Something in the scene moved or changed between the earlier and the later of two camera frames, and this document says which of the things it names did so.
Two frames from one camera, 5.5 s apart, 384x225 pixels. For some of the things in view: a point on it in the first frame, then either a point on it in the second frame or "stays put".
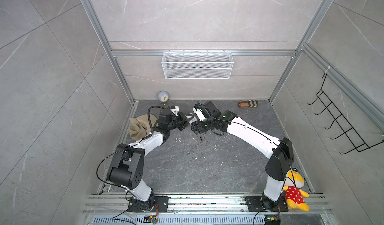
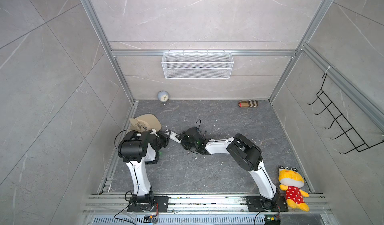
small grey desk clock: x=163 y=96 stays put
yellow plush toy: x=293 y=181 stays put
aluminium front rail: x=229 y=204 stays put
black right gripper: x=197 y=127 -> x=182 y=137
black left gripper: x=184 y=120 -> x=163 y=136
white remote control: x=194 y=119 -> x=173 y=136
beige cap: x=140 y=126 stays put
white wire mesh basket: x=197 y=65 stays put
